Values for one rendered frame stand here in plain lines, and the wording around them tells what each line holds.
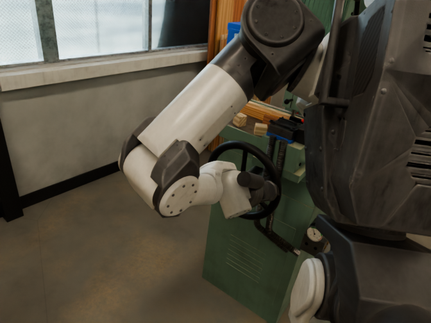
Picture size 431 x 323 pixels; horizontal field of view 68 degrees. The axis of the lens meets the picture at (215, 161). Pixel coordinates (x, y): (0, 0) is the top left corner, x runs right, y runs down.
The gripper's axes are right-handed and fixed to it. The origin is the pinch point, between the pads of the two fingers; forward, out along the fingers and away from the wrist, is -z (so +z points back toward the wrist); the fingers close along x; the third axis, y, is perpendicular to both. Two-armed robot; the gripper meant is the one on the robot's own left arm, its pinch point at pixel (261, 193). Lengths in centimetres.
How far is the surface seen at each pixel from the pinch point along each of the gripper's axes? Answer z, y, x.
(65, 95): -34, 80, -124
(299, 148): -9.2, 13.1, 11.8
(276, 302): -58, -44, -19
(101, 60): -47, 103, -107
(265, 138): -8.9, 18.6, 1.3
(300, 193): -27.5, 0.3, 6.0
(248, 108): -31, 39, -10
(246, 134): -20.2, 24.8, -8.9
